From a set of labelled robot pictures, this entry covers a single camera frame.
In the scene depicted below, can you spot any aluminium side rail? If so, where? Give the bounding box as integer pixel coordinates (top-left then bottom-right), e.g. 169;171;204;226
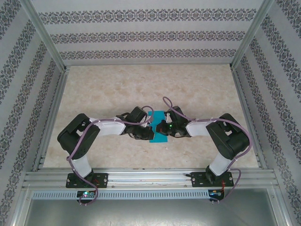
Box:
230;65;269;170
32;67;70;171

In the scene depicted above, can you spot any grey slotted cable duct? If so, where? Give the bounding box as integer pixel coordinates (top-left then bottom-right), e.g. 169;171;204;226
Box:
32;190;211;200

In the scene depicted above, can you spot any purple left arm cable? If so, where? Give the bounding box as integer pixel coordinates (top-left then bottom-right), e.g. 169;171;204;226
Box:
66;105;156;207

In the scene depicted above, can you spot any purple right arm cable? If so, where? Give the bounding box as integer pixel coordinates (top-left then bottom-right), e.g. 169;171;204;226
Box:
162;96;252;203

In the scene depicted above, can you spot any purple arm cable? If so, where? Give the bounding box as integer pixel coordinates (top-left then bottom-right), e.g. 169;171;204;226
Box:
66;105;156;207
162;96;252;203

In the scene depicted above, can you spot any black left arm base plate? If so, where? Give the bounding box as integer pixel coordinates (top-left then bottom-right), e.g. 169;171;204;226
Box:
65;173;109;189

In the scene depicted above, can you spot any aluminium mounting rail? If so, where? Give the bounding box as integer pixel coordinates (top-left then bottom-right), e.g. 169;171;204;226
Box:
22;167;279;189

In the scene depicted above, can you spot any blue paper sheet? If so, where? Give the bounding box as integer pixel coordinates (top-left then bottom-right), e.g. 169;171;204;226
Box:
148;110;170;144

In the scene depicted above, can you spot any grey metal sheet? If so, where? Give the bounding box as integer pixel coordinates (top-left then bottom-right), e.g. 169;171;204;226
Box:
24;199;286;226

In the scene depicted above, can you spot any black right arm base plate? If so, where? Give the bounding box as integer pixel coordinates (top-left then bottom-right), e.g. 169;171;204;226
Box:
190;171;235;188

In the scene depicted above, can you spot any aluminium frame post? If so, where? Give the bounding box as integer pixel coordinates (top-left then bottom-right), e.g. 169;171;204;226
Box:
18;0;71;73
229;0;282;71

